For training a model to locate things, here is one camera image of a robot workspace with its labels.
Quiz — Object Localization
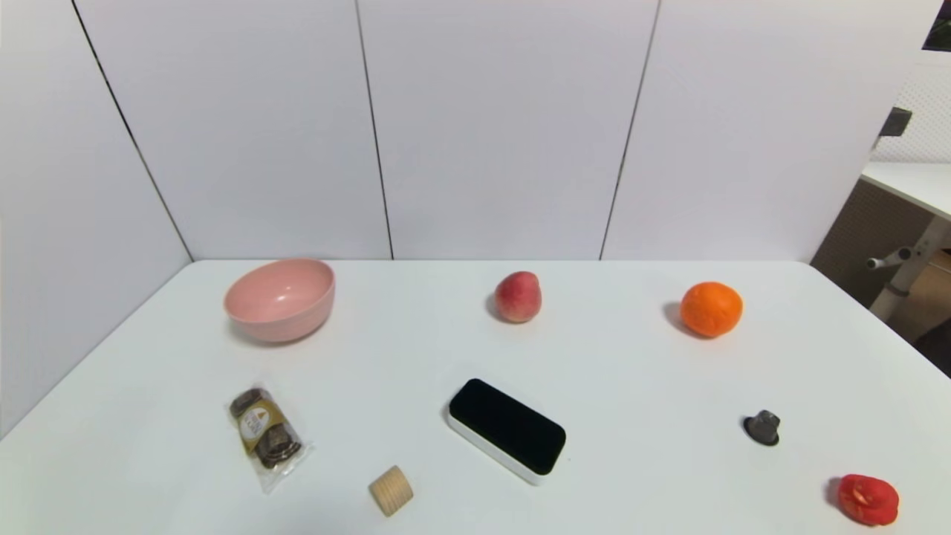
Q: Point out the white desk leg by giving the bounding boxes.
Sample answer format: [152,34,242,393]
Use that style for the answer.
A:
[868,215,951,322]

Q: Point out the pink bowl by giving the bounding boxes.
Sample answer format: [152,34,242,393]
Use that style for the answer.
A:
[224,258,337,344]

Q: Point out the red tomato piece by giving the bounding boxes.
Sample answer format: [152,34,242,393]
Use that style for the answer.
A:
[837,473,900,528]

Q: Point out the orange fruit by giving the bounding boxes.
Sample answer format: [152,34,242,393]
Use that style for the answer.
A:
[680,281,744,339]

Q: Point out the white perforated pegboard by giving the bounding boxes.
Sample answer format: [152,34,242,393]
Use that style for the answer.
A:
[872,63,951,165]

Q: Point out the red yellow peach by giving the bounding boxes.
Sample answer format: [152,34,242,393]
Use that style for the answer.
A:
[494,270,543,324]

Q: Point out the small dark grey cap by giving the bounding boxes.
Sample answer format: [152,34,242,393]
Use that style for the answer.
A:
[744,409,782,447]

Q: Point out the clear packet of brown cookies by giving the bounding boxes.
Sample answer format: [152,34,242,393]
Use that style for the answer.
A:
[227,384,313,495]

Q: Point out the black white board eraser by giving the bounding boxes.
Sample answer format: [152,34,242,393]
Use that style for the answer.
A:
[447,377,568,487]

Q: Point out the white desk top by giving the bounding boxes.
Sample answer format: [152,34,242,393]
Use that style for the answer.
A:
[860,160,951,221]

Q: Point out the small wooden cylinder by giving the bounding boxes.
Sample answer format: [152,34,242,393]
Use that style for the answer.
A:
[368,465,415,518]

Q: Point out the black bracket on panel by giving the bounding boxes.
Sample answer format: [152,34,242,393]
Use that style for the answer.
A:
[879,107,913,139]

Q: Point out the brown partition panel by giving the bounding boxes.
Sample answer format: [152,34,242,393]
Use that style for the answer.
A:
[810,178,938,308]

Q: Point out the grey desk crank handle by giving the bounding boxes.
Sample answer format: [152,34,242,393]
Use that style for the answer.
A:
[866,247,914,270]

